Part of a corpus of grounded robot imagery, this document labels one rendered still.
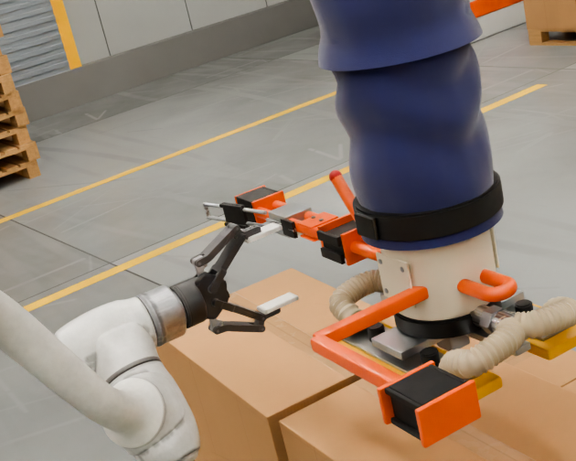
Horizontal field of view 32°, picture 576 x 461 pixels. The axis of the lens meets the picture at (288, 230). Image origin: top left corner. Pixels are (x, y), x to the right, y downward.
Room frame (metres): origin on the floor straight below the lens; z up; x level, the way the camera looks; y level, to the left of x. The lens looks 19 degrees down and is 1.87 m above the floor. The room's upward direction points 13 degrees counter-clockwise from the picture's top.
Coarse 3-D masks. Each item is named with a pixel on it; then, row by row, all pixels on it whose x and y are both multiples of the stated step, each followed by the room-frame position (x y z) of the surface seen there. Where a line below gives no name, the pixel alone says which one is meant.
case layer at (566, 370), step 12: (504, 360) 2.34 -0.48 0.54; (516, 360) 2.32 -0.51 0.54; (528, 360) 2.31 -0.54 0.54; (540, 360) 2.29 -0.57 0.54; (552, 360) 2.28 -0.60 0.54; (564, 360) 2.27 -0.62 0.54; (528, 372) 2.25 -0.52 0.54; (540, 372) 2.23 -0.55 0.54; (552, 372) 2.22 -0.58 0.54; (564, 372) 2.21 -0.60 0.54; (564, 384) 2.16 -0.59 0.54
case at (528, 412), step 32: (352, 384) 1.67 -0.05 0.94; (512, 384) 1.54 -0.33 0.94; (544, 384) 1.52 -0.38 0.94; (288, 416) 1.61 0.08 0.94; (320, 416) 1.59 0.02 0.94; (352, 416) 1.56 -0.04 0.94; (512, 416) 1.44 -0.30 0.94; (544, 416) 1.42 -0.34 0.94; (288, 448) 1.59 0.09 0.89; (320, 448) 1.48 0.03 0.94; (352, 448) 1.46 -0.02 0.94; (384, 448) 1.44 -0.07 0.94; (416, 448) 1.41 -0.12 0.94; (448, 448) 1.39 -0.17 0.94; (480, 448) 1.37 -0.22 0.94; (512, 448) 1.35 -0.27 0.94; (544, 448) 1.33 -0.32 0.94
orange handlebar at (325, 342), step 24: (264, 216) 1.87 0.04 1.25; (312, 216) 1.76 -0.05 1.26; (336, 216) 1.74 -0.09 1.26; (312, 240) 1.71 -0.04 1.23; (480, 288) 1.30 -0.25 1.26; (504, 288) 1.28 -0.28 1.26; (360, 312) 1.31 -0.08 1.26; (384, 312) 1.31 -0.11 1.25; (336, 336) 1.27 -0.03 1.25; (336, 360) 1.20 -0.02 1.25; (360, 360) 1.16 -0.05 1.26
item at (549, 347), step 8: (520, 304) 1.40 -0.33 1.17; (528, 304) 1.39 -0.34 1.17; (520, 312) 1.39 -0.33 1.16; (568, 328) 1.34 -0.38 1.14; (544, 336) 1.33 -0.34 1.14; (552, 336) 1.33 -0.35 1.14; (560, 336) 1.32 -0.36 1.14; (568, 336) 1.32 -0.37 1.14; (536, 344) 1.32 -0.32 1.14; (544, 344) 1.31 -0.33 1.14; (552, 344) 1.30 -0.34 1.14; (560, 344) 1.30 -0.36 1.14; (568, 344) 1.31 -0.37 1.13; (536, 352) 1.31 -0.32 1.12; (544, 352) 1.30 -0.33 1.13; (552, 352) 1.29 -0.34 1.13; (560, 352) 1.30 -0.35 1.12
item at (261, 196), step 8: (248, 192) 1.99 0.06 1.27; (256, 192) 1.97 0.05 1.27; (264, 192) 1.96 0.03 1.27; (272, 192) 1.94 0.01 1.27; (280, 192) 1.94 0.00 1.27; (240, 200) 1.96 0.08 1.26; (248, 200) 1.93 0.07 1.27; (256, 200) 1.92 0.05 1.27; (264, 200) 1.92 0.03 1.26; (272, 200) 1.93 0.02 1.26; (280, 200) 1.94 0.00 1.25; (248, 208) 1.93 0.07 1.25; (256, 208) 1.91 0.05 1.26; (264, 208) 1.92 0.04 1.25; (248, 216) 1.94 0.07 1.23; (256, 216) 1.91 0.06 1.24
